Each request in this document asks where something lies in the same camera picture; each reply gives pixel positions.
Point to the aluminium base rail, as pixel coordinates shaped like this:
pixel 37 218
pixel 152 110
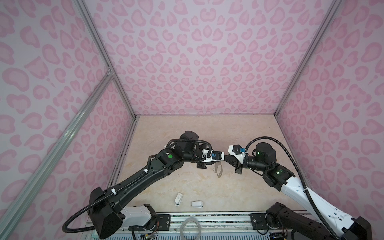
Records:
pixel 215 226

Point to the white clip device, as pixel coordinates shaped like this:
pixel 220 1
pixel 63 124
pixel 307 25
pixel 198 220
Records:
pixel 178 199

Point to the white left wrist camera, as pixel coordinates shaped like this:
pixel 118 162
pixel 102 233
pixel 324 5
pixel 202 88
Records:
pixel 214 156

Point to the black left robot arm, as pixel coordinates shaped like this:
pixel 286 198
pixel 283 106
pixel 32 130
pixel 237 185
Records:
pixel 106 212

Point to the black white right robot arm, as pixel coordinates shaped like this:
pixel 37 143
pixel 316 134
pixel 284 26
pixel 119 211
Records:
pixel 330 222

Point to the white rounded plastic piece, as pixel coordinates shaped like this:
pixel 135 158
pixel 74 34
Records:
pixel 197 204

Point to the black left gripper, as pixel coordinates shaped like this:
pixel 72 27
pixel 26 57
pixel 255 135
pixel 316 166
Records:
pixel 203 165

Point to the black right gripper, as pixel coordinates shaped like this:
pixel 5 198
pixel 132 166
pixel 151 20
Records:
pixel 235 162

